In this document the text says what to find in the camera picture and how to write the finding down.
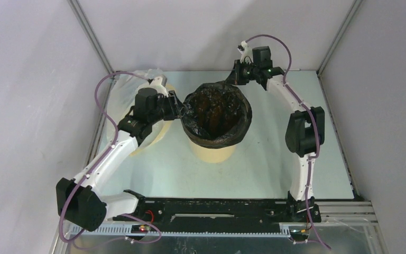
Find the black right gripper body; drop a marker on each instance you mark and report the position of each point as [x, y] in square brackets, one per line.
[236, 73]

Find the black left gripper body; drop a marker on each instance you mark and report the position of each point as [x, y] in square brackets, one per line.
[165, 110]

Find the clear plastic bag yellow rim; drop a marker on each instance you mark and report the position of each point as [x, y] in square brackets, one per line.
[120, 100]

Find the black trash bag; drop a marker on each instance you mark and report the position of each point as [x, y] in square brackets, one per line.
[216, 115]

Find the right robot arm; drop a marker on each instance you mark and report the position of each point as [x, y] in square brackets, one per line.
[305, 130]

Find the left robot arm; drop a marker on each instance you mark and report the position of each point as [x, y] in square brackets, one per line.
[81, 200]

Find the cream yellow trash bin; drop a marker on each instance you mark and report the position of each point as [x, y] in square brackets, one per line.
[210, 155]

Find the left circuit board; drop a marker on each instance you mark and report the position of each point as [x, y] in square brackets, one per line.
[140, 229]

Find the circuit board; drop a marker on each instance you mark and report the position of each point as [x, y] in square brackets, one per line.
[300, 236]
[140, 229]

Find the right circuit board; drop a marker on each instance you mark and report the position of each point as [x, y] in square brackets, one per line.
[300, 236]

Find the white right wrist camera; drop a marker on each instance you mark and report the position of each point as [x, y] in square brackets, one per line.
[246, 53]

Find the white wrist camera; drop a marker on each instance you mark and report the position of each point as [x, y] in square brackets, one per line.
[246, 53]
[159, 84]

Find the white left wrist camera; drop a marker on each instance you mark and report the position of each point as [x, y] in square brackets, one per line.
[159, 84]

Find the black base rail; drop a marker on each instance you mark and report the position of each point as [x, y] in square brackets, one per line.
[223, 216]

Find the right aluminium frame post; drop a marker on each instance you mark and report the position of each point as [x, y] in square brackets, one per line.
[352, 12]

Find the aluminium frame post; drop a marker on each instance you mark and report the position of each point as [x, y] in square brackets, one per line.
[86, 26]
[352, 12]

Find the left aluminium frame post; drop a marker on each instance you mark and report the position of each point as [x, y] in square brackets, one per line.
[86, 26]

